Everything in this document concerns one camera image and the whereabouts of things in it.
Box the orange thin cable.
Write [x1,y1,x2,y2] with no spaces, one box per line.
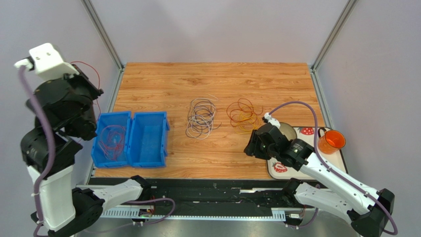
[226,98,264,129]

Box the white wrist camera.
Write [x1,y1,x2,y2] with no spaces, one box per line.
[262,113,280,129]
[14,43,81,81]

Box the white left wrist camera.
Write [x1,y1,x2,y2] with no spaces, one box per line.
[14,43,81,81]

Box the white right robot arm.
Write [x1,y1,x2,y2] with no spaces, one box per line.
[244,123,395,237]

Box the blue plastic bin right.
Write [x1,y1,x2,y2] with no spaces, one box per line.
[127,111,170,168]

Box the blue plastic bin left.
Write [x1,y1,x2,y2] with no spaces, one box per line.
[91,111,132,168]

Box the aluminium frame post left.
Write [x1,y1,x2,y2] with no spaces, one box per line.
[81,0,125,71]

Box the slotted white cable duct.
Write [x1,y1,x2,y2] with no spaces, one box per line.
[100,203,286,222]

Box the aluminium frame post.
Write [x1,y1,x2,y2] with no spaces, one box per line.
[81,0,125,71]
[310,0,359,72]

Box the beige bowl black rim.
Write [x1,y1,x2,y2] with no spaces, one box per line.
[279,122,297,141]

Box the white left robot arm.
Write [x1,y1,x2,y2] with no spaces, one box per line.
[18,65,151,237]

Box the white thin cable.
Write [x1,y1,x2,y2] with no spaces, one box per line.
[185,94,219,140]

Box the strawberry print tray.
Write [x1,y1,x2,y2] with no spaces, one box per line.
[267,127,348,180]

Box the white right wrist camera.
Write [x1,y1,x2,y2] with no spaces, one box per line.
[262,113,280,129]

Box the yellow thin cable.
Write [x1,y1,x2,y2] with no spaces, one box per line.
[234,110,261,134]

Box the aluminium frame post right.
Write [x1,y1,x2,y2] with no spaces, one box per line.
[310,0,359,72]

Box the pink thin cable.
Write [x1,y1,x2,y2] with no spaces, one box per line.
[98,124,127,161]

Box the orange plastic cup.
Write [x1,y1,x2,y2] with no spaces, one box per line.
[317,127,346,155]

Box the blue plastic bin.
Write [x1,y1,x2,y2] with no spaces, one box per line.
[91,111,132,168]
[127,111,170,168]

